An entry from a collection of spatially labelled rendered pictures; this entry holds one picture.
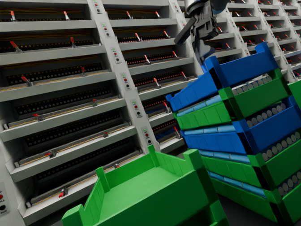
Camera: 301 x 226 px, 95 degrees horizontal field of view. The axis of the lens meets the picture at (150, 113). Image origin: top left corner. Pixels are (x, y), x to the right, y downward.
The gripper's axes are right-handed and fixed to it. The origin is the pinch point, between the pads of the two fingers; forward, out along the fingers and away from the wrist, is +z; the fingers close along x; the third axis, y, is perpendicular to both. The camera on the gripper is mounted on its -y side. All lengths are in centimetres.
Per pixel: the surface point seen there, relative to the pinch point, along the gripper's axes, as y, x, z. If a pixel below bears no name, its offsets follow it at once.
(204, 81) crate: 8.4, -21.9, 9.1
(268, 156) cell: 19.4, -19.5, 29.0
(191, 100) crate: 2.2, -17.7, 13.6
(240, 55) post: -4, 127, -18
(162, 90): -37.9, 21.9, 5.6
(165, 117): -35.1, 16.6, 24.4
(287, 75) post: 33, 191, 13
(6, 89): -78, -54, -8
